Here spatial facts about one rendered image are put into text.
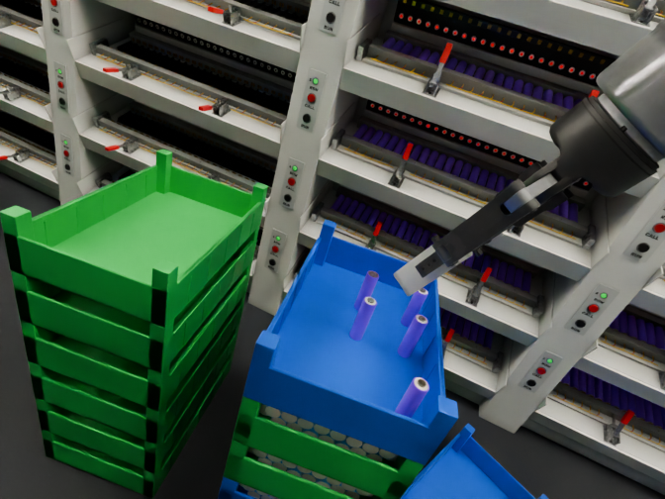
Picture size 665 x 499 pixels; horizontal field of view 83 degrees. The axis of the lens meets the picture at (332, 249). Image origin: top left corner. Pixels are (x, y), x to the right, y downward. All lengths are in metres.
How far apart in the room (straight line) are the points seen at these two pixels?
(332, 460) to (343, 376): 0.09
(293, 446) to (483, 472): 0.64
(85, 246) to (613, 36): 0.86
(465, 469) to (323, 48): 0.95
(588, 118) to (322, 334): 0.36
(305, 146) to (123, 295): 0.54
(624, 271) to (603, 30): 0.43
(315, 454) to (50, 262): 0.37
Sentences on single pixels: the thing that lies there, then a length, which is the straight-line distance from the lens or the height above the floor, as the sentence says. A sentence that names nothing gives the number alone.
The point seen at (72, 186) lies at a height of 0.11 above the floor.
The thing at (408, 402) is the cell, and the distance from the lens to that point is 0.43.
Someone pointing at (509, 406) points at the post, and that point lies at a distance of 1.11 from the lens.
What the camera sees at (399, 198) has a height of 0.47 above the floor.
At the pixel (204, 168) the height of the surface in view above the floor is 0.32.
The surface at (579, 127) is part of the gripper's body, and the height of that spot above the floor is 0.73.
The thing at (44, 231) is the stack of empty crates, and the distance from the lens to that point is 0.60.
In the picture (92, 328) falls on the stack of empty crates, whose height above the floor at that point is 0.36.
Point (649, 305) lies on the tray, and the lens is 0.98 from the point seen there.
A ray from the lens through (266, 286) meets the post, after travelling 1.08.
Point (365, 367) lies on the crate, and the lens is 0.49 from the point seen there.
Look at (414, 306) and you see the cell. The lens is 0.56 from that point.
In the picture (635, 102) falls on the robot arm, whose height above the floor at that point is 0.76.
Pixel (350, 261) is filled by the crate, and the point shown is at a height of 0.42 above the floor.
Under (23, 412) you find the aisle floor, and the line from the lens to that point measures 0.95.
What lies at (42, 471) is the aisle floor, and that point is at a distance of 0.87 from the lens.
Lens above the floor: 0.75
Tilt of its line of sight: 30 degrees down
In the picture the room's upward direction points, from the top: 18 degrees clockwise
